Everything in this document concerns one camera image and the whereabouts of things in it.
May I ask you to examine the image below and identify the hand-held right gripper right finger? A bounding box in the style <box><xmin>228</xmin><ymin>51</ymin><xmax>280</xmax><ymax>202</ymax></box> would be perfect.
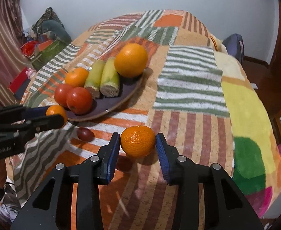
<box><xmin>155</xmin><ymin>132</ymin><xmax>264</xmax><ymax>230</ymax></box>

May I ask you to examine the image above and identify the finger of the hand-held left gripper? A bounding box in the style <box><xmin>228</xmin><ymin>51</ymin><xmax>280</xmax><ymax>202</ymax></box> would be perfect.
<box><xmin>11</xmin><ymin>114</ymin><xmax>65</xmax><ymax>138</ymax></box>
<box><xmin>0</xmin><ymin>105</ymin><xmax>54</xmax><ymax>126</ymax></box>

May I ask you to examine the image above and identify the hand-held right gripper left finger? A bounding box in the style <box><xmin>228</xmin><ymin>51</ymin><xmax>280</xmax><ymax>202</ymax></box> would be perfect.
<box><xmin>10</xmin><ymin>132</ymin><xmax>121</xmax><ymax>230</ymax></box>

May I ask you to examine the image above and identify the small orange tangerine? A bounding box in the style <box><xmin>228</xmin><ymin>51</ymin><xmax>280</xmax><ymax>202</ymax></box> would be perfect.
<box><xmin>46</xmin><ymin>105</ymin><xmax>68</xmax><ymax>124</ymax></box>

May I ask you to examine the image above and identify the red tomato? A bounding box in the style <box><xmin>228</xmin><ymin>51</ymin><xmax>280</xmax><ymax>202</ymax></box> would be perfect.
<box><xmin>54</xmin><ymin>84</ymin><xmax>75</xmax><ymax>108</ymax></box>
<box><xmin>67</xmin><ymin>87</ymin><xmax>93</xmax><ymax>115</ymax></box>

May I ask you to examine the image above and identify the medium orange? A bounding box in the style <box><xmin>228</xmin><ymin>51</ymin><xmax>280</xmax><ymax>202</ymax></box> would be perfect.
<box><xmin>65</xmin><ymin>67</ymin><xmax>89</xmax><ymax>88</ymax></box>

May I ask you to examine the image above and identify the purple plate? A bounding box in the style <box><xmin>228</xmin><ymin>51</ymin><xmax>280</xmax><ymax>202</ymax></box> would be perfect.
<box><xmin>64</xmin><ymin>67</ymin><xmax>147</xmax><ymax>122</ymax></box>

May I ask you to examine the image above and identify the yellow-green sugarcane piece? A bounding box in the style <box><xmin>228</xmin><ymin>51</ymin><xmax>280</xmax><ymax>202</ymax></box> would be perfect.
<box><xmin>100</xmin><ymin>57</ymin><xmax>121</xmax><ymax>98</ymax></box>
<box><xmin>84</xmin><ymin>60</ymin><xmax>105</xmax><ymax>99</ymax></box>

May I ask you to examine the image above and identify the large orange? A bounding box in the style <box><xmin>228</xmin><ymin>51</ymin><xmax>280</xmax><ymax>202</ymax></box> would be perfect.
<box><xmin>114</xmin><ymin>43</ymin><xmax>148</xmax><ymax>78</ymax></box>

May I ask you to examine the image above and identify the red box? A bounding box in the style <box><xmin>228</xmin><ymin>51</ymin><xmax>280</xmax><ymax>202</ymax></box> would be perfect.
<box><xmin>10</xmin><ymin>67</ymin><xmax>32</xmax><ymax>95</ymax></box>

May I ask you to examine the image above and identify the dark red plum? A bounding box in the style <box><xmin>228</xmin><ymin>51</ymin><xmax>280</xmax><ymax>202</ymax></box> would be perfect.
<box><xmin>77</xmin><ymin>127</ymin><xmax>94</xmax><ymax>142</ymax></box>

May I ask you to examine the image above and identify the red plastic bag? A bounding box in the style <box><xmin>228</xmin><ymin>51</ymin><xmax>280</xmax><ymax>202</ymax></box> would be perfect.
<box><xmin>21</xmin><ymin>41</ymin><xmax>40</xmax><ymax>58</ymax></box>

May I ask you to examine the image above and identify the orange box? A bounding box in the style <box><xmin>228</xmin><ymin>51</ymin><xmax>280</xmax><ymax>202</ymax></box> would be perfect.
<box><xmin>36</xmin><ymin>40</ymin><xmax>55</xmax><ymax>52</ymax></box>

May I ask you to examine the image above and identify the striped red-brown curtain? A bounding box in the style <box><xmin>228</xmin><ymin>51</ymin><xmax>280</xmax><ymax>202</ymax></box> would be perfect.
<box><xmin>0</xmin><ymin>0</ymin><xmax>26</xmax><ymax>106</ymax></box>

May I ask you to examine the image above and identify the striped patchwork blanket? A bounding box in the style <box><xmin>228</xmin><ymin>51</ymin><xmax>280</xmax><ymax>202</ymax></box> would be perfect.
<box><xmin>0</xmin><ymin>10</ymin><xmax>281</xmax><ymax>230</ymax></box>

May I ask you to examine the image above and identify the dark patterned cushion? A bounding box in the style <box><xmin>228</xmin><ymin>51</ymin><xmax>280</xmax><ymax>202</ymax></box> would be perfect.
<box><xmin>32</xmin><ymin>7</ymin><xmax>64</xmax><ymax>33</ymax></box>

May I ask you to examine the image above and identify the blue-grey backpack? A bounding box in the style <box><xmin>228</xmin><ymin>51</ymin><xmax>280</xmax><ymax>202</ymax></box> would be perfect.
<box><xmin>222</xmin><ymin>34</ymin><xmax>244</xmax><ymax>65</ymax></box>

